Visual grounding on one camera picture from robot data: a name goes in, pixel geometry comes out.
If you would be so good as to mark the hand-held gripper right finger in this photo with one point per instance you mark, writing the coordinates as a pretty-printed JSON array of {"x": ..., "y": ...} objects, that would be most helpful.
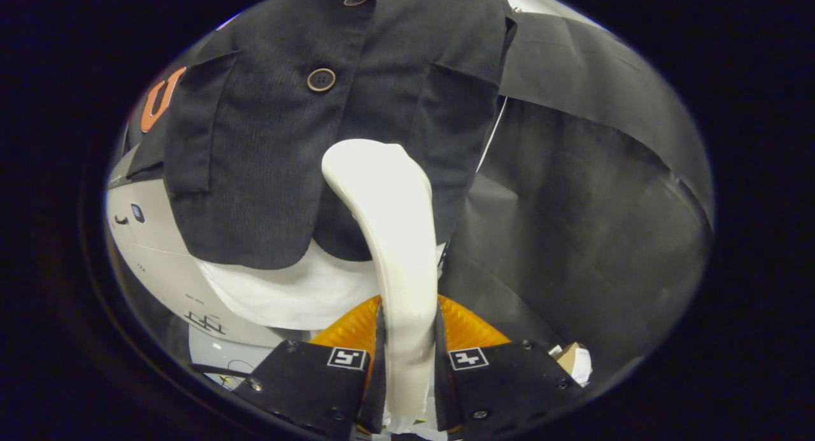
[{"x": 509, "y": 384}]

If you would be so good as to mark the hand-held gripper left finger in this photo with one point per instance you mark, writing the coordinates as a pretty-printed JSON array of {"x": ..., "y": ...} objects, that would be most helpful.
[{"x": 305, "y": 384}]

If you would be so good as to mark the white garment steamer head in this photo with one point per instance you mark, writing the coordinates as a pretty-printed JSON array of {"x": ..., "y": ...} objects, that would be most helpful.
[{"x": 401, "y": 237}]

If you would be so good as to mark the black button jacket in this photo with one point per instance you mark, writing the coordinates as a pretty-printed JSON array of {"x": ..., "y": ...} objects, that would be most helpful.
[{"x": 255, "y": 174}]

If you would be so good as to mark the small cardboard box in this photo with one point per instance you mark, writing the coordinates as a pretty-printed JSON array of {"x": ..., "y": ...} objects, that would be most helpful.
[{"x": 573, "y": 361}]

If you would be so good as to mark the white mannequin torso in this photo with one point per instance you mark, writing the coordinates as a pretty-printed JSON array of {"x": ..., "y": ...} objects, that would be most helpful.
[{"x": 299, "y": 294}]

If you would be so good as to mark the grey cabinet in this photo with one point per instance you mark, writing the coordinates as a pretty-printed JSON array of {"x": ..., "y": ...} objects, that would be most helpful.
[{"x": 159, "y": 256}]

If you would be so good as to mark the black backdrop cloth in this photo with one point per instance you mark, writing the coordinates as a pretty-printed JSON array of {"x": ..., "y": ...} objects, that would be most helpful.
[{"x": 605, "y": 205}]

